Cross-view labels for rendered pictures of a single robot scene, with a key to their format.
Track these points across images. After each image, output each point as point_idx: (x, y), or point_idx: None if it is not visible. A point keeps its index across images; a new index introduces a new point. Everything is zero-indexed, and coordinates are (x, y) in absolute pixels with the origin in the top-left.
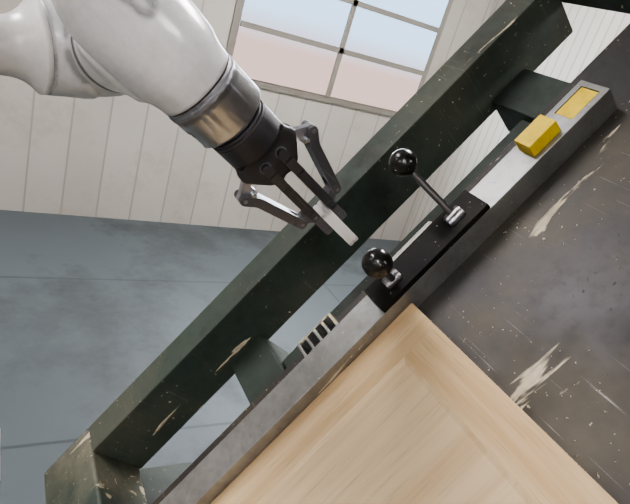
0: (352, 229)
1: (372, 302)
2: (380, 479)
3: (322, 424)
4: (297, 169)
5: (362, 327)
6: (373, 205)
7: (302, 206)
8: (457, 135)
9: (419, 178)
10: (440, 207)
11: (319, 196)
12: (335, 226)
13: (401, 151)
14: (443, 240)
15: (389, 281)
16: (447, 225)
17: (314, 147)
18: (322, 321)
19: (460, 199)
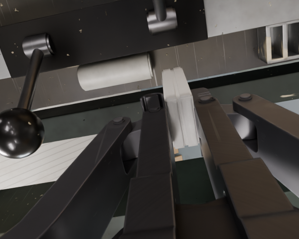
0: (178, 176)
1: (206, 17)
2: None
3: None
4: (151, 186)
5: None
6: None
7: (219, 120)
8: (23, 193)
9: (21, 99)
10: (82, 130)
11: (163, 123)
12: (180, 82)
13: None
14: (70, 22)
15: (166, 13)
16: (54, 42)
17: (43, 220)
18: (283, 56)
19: (22, 68)
